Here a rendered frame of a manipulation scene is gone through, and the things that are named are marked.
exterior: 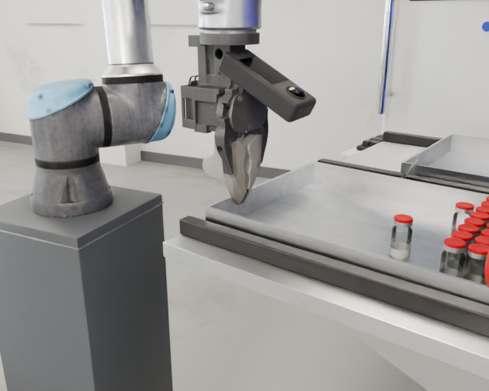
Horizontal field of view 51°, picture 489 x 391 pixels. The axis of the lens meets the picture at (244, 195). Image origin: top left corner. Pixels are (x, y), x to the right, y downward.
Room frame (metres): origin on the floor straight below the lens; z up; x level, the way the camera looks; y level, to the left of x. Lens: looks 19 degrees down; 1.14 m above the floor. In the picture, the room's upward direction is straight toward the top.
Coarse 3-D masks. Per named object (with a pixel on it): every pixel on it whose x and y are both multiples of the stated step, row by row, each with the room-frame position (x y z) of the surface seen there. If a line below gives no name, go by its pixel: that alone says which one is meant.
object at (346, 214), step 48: (288, 192) 0.73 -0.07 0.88; (336, 192) 0.73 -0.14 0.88; (384, 192) 0.71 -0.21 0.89; (432, 192) 0.67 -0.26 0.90; (288, 240) 0.51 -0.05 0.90; (336, 240) 0.56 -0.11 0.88; (384, 240) 0.56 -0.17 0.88; (432, 240) 0.56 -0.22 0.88; (432, 288) 0.42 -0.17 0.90; (480, 288) 0.39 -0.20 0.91
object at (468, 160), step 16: (432, 144) 0.91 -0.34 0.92; (448, 144) 0.97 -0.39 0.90; (464, 144) 0.97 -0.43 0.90; (480, 144) 0.96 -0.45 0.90; (416, 160) 0.83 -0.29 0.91; (432, 160) 0.90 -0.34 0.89; (448, 160) 0.92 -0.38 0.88; (464, 160) 0.92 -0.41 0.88; (480, 160) 0.92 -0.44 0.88; (432, 176) 0.76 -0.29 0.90; (448, 176) 0.74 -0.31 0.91; (464, 176) 0.73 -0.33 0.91; (480, 176) 0.72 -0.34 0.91
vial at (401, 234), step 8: (400, 224) 0.51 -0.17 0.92; (408, 224) 0.51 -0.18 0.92; (392, 232) 0.52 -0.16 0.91; (400, 232) 0.51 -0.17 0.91; (408, 232) 0.51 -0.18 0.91; (392, 240) 0.52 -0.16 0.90; (400, 240) 0.51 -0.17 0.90; (408, 240) 0.51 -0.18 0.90; (392, 248) 0.52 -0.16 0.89; (400, 248) 0.51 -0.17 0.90; (408, 248) 0.51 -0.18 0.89; (392, 256) 0.51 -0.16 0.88; (400, 256) 0.51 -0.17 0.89; (408, 256) 0.51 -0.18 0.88
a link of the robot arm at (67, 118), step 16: (64, 80) 0.99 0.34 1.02; (80, 80) 0.96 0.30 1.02; (32, 96) 0.90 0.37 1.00; (48, 96) 0.88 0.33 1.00; (64, 96) 0.89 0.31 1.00; (80, 96) 0.90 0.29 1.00; (96, 96) 0.93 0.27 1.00; (32, 112) 0.90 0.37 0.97; (48, 112) 0.88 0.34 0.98; (64, 112) 0.89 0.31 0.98; (80, 112) 0.90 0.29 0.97; (96, 112) 0.92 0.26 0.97; (32, 128) 0.90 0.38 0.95; (48, 128) 0.88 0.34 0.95; (64, 128) 0.89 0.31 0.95; (80, 128) 0.90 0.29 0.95; (96, 128) 0.91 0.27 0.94; (112, 128) 0.93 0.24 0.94; (48, 144) 0.88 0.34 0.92; (64, 144) 0.89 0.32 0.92; (80, 144) 0.90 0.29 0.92; (96, 144) 0.93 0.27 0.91; (48, 160) 0.88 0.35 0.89; (64, 160) 0.88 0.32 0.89
